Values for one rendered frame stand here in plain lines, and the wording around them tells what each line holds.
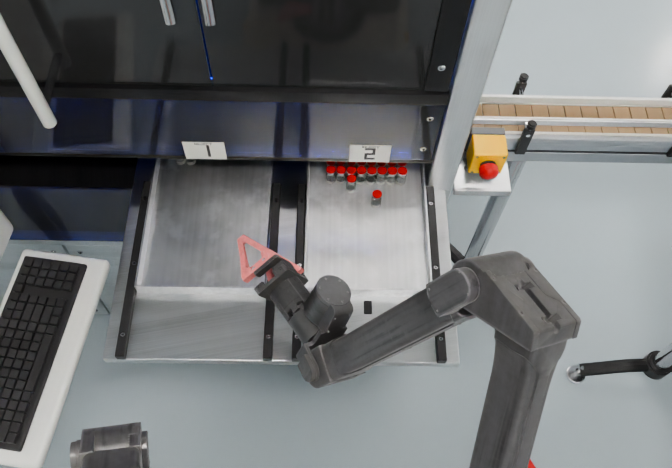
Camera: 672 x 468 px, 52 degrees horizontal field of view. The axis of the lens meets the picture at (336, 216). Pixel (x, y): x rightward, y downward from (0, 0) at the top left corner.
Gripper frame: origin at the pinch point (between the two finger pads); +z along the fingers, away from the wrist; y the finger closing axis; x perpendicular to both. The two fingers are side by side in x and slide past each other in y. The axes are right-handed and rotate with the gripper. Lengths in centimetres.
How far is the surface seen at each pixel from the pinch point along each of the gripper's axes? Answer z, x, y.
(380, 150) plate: 9.7, -28.1, -24.1
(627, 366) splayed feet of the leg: -51, -47, -131
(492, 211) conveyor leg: 1, -43, -85
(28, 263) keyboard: 40, 45, -15
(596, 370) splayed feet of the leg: -47, -39, -132
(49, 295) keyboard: 31, 45, -16
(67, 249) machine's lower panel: 56, 49, -43
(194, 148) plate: 31.9, 0.6, -12.3
